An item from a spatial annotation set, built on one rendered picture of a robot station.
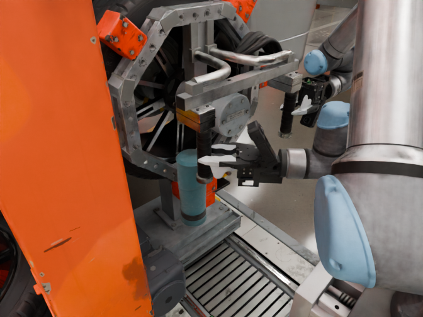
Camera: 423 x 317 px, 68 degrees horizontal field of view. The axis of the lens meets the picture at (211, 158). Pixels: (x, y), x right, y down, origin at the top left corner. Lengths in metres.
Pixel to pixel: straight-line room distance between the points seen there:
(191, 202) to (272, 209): 0.93
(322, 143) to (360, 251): 0.43
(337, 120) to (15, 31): 0.58
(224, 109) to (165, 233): 0.72
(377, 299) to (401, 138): 0.27
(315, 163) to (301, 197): 1.20
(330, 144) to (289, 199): 1.22
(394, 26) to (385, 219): 0.22
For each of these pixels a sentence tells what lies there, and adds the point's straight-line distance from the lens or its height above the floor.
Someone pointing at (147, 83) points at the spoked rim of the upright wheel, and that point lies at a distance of 0.98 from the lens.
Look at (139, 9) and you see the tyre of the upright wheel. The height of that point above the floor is 1.12.
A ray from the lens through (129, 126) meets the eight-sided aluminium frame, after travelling 0.86.
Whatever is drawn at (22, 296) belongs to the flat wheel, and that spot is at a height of 0.50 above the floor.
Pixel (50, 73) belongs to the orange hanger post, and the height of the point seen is 1.14.
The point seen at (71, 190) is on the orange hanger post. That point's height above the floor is 0.98.
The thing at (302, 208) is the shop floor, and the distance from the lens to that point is 1.89.
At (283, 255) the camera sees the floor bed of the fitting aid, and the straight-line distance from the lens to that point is 1.53.
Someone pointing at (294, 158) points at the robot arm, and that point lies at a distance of 0.76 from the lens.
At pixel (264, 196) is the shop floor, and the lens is 1.92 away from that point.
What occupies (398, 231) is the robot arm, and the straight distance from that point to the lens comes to 0.36.
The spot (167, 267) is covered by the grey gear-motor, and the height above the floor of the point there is 0.41.
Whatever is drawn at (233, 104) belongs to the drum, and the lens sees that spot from 0.87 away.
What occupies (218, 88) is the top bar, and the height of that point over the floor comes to 0.98.
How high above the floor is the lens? 1.25
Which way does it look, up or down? 34 degrees down
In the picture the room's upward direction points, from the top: straight up
